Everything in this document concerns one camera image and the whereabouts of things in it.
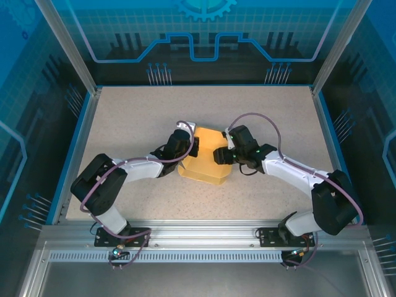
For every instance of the yellow paper box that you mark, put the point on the yellow paper box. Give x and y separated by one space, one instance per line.
204 167

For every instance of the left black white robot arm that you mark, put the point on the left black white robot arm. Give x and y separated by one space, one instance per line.
99 188

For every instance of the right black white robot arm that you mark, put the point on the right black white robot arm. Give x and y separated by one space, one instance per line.
331 201

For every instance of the small connector board with LED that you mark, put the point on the small connector board with LED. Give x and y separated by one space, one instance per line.
298 253
117 252

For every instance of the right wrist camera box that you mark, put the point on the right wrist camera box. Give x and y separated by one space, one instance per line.
228 137

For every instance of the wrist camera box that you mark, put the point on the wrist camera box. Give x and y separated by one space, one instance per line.
187 126
228 137

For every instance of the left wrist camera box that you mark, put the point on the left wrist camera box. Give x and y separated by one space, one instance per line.
187 126

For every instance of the aluminium mounting rail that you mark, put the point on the aluminium mounting rail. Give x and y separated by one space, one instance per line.
201 235

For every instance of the aluminium side rail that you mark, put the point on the aluminium side rail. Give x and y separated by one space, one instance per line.
78 154
325 123

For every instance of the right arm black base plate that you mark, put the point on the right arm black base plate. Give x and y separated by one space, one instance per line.
269 236

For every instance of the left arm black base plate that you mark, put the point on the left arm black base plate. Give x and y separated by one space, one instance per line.
102 238

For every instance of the aluminium frame post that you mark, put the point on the aluminium frame post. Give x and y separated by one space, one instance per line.
74 52
336 52

